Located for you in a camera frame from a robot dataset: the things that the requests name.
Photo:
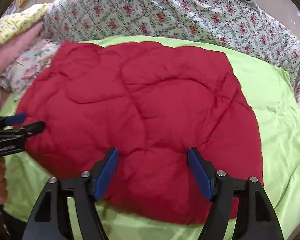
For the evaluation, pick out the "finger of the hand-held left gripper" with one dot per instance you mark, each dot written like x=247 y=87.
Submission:
x=33 y=127
x=15 y=118

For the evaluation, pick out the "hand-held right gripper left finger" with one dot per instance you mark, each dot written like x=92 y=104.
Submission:
x=105 y=175

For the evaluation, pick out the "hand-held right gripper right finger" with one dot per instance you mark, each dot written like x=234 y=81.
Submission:
x=201 y=175

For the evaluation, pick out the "red puffer jacket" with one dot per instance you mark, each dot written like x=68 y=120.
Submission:
x=130 y=92

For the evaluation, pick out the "large rose floral pillow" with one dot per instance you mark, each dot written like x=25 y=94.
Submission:
x=30 y=67

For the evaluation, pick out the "pale pink pillow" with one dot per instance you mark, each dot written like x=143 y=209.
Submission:
x=12 y=47

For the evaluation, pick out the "light green bed sheet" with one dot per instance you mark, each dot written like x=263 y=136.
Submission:
x=272 y=130

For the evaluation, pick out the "yellow floral quilt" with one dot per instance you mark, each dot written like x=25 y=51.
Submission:
x=17 y=22

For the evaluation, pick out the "small rose floral bedsheet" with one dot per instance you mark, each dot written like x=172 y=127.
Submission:
x=177 y=12

